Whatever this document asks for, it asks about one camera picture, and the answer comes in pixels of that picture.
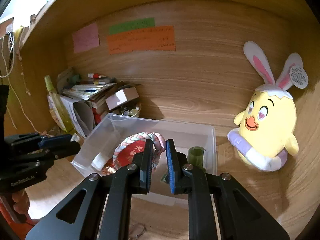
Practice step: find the yellow green spray bottle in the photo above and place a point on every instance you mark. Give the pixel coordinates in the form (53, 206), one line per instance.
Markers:
(57, 108)

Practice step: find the white tape roll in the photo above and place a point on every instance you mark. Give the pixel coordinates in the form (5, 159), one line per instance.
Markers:
(100, 161)

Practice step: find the clear bowl of trinkets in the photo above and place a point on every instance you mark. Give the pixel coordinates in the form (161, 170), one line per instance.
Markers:
(129, 110)

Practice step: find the folded white papers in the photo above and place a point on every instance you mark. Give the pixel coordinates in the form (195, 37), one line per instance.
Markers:
(81, 115)

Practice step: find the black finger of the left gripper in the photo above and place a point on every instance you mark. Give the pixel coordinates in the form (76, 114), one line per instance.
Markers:
(67, 150)

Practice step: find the orange sticky note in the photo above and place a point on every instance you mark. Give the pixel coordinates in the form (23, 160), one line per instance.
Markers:
(154, 38)

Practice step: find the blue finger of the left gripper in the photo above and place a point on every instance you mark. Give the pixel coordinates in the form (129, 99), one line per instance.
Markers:
(55, 141)

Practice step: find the person's left hand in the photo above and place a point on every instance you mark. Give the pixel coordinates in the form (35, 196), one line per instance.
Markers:
(21, 202)

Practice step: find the red white marker pen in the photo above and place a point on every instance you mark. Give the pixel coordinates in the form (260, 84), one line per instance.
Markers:
(96, 76)

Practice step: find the green sticky note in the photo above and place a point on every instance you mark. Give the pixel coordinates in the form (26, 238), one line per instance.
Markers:
(148, 22)

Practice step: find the pink character charm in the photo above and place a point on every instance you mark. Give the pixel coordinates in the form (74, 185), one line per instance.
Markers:
(136, 231)

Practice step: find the yellow chick plush toy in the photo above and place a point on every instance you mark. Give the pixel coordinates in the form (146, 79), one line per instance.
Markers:
(264, 134)

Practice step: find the clear plastic storage bin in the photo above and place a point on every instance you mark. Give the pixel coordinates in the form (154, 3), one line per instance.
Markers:
(116, 139)

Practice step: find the pink sticky note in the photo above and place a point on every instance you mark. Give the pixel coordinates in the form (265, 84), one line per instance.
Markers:
(86, 38)

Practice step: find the small white cardboard box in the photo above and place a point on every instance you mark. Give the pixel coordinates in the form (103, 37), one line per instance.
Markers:
(121, 97)

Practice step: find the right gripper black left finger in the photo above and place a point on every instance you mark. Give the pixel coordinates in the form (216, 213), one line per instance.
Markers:
(99, 207)

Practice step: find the floral square keychain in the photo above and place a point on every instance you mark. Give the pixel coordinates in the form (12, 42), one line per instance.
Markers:
(165, 178)

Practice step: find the stack of books and papers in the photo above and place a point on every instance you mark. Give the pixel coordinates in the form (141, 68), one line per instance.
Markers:
(92, 91)

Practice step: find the red tea packet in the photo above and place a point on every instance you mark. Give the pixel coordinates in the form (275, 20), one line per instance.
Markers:
(125, 156)

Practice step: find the dark green spray bottle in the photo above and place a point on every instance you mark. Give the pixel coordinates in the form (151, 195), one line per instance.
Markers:
(196, 156)

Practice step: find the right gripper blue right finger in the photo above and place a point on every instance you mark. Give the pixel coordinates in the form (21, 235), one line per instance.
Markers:
(219, 206)

